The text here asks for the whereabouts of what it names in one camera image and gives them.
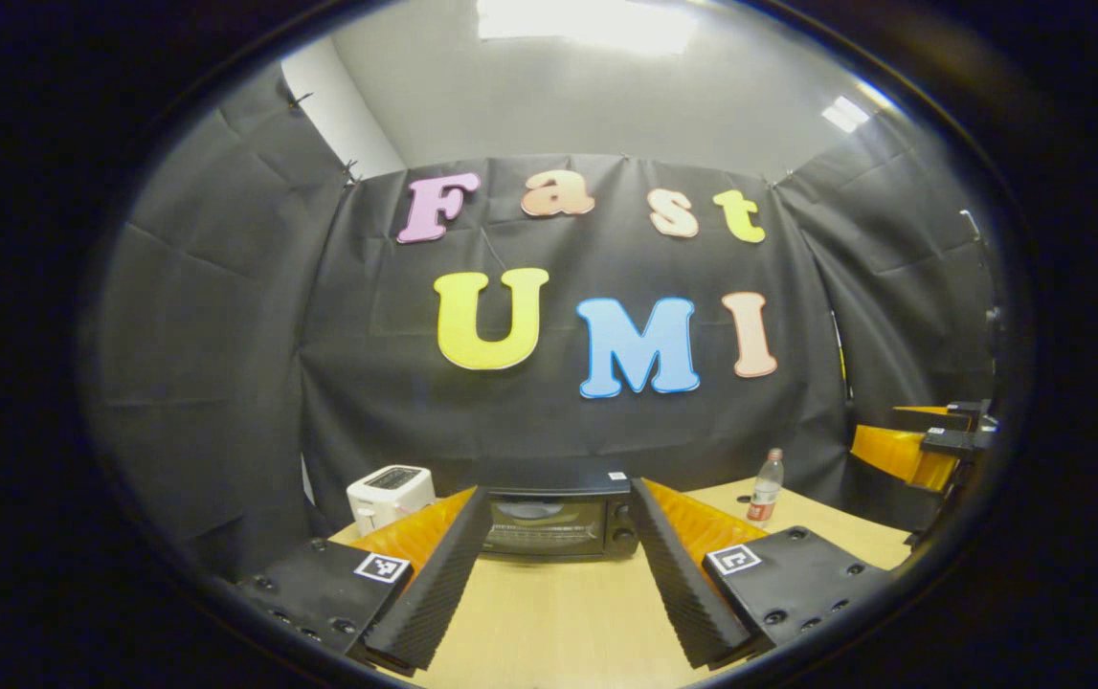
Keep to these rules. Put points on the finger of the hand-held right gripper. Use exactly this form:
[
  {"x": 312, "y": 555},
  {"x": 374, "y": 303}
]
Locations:
[
  {"x": 931, "y": 417},
  {"x": 898, "y": 455}
]

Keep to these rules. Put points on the black electric oven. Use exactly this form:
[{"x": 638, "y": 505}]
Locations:
[{"x": 558, "y": 526}]

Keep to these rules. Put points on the clear water bottle red label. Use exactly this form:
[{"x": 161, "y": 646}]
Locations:
[{"x": 765, "y": 498}]

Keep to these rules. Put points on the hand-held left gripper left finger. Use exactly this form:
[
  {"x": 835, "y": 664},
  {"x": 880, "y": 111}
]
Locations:
[{"x": 443, "y": 584}]

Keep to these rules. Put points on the white toaster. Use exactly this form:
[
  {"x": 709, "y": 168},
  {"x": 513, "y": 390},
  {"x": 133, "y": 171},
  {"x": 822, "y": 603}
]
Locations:
[{"x": 391, "y": 493}]

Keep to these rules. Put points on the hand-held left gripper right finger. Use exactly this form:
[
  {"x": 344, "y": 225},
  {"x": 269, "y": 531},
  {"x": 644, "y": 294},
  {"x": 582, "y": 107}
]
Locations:
[{"x": 683, "y": 584}]

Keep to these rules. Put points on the large ceiling light panel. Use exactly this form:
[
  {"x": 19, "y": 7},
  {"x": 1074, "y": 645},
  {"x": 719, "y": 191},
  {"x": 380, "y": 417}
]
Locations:
[{"x": 587, "y": 24}]

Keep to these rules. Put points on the small ceiling light panel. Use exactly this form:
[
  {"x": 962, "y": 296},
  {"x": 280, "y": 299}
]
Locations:
[{"x": 845, "y": 113}]

